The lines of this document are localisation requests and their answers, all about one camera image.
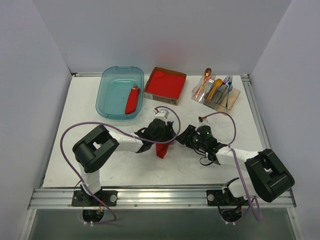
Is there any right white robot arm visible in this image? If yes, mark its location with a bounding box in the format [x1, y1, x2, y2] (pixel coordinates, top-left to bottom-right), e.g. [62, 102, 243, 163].
[176, 125, 295, 205]

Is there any rolled red napkin bundle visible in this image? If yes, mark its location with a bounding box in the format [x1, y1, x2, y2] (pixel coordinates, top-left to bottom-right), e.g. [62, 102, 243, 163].
[124, 83, 140, 115]

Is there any copper metallic spoon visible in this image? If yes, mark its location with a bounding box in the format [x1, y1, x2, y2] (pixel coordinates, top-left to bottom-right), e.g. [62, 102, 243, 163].
[196, 67, 212, 99]

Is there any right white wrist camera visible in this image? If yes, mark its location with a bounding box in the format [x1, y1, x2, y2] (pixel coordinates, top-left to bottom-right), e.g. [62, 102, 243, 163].
[198, 116, 209, 127]

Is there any clear utensil organizer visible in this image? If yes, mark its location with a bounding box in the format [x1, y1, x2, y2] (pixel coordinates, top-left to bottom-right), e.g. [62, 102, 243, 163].
[191, 76, 241, 112]

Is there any yellow plastic spoon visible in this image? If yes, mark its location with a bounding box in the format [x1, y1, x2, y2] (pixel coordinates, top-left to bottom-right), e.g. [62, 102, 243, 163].
[207, 78, 223, 101]

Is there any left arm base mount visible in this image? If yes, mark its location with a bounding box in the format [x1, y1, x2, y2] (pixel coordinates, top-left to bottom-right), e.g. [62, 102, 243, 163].
[71, 189, 118, 207]

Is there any silver fork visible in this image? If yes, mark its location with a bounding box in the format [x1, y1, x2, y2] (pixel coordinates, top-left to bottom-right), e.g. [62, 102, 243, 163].
[206, 74, 216, 86]

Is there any purple cable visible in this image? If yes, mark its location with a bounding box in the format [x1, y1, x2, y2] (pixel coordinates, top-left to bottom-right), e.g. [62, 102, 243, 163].
[60, 106, 181, 224]
[199, 111, 264, 222]

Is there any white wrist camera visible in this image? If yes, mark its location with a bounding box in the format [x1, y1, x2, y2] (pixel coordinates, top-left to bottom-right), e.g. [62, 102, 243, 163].
[198, 116, 209, 127]
[154, 108, 169, 122]

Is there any red paper napkin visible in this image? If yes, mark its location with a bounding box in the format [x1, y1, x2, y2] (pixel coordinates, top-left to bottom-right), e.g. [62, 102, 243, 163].
[155, 143, 172, 159]

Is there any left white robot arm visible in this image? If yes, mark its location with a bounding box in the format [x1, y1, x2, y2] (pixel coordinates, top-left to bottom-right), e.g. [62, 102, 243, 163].
[72, 118, 176, 206]

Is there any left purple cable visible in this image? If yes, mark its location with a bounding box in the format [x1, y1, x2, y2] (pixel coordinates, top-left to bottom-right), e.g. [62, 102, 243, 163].
[60, 106, 181, 224]

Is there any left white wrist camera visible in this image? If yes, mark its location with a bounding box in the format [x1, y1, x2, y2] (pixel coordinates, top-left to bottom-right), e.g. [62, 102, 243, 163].
[154, 108, 169, 122]

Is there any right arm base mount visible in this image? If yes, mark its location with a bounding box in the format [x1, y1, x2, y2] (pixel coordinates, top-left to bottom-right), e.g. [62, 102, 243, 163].
[206, 187, 249, 207]

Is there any red napkin stack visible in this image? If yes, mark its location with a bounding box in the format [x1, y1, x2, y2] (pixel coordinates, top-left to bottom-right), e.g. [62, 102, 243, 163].
[144, 68, 187, 100]

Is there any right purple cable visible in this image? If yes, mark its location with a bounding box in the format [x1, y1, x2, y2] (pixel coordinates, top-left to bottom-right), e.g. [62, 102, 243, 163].
[199, 111, 264, 222]

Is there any aluminium frame rail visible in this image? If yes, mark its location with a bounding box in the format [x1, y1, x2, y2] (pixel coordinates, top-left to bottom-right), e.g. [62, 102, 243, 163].
[27, 72, 297, 211]

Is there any blue plastic fork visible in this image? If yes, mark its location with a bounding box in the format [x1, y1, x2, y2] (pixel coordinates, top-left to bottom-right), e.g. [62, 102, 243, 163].
[225, 82, 233, 111]

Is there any teal plastic basin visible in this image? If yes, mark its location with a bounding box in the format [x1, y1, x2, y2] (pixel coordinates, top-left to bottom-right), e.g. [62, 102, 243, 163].
[95, 66, 144, 120]

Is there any cardboard napkin box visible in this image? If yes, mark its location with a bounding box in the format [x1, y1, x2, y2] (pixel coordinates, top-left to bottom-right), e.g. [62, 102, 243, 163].
[143, 66, 187, 106]

